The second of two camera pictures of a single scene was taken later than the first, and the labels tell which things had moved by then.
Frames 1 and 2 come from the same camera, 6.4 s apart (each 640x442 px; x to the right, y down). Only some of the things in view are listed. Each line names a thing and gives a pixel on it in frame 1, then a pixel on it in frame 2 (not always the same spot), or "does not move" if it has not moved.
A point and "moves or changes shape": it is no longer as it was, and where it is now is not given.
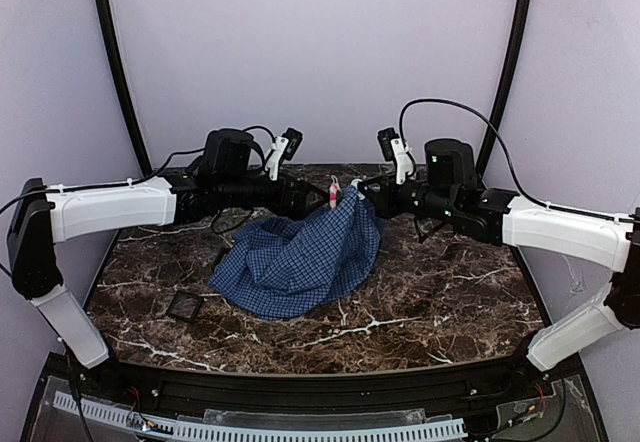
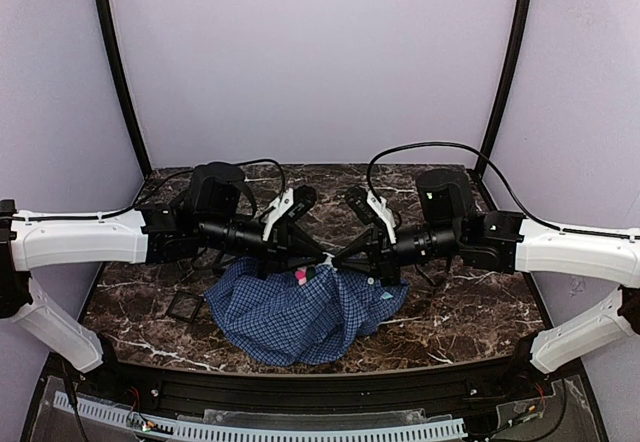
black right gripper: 392,197 → 381,246
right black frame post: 509,77 does not move
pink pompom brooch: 334,187 → 303,274
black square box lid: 184,305 does not move
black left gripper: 292,195 → 279,241
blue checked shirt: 290,267 moves or changes shape
